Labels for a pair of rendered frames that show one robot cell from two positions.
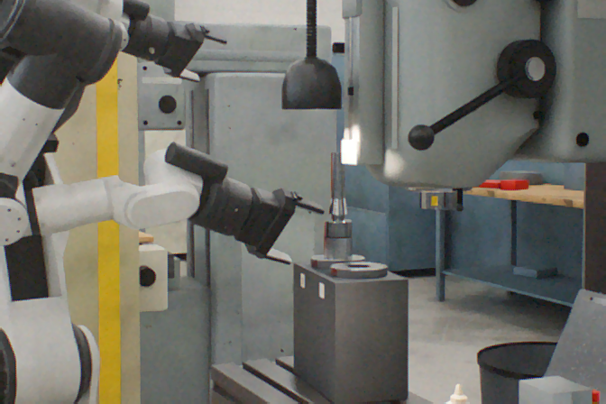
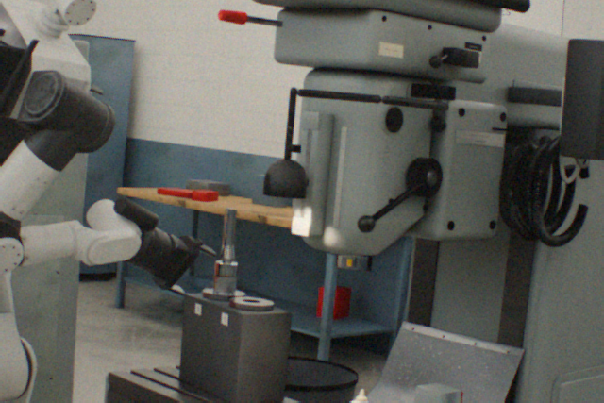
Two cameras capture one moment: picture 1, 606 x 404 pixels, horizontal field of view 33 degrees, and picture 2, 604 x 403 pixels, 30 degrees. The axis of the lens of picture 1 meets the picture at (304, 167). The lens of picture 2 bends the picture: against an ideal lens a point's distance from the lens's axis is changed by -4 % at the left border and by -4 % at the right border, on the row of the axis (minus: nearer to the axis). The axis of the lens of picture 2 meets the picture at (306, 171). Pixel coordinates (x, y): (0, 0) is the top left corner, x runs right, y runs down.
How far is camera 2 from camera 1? 0.87 m
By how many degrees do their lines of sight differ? 20
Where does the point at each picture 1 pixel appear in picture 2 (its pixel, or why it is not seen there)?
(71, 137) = not seen: outside the picture
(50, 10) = (75, 98)
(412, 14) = (358, 135)
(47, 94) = (58, 160)
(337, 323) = (242, 344)
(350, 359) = (248, 371)
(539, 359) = not seen: hidden behind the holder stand
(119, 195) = (84, 238)
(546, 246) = not seen: hidden behind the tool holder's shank
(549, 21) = (436, 142)
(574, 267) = (253, 280)
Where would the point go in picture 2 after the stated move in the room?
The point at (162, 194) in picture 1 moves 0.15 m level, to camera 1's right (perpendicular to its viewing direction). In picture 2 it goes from (118, 239) to (194, 243)
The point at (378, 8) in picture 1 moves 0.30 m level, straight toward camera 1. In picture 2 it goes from (329, 125) to (390, 133)
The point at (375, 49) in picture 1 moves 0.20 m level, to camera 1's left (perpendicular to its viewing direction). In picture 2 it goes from (326, 154) to (212, 145)
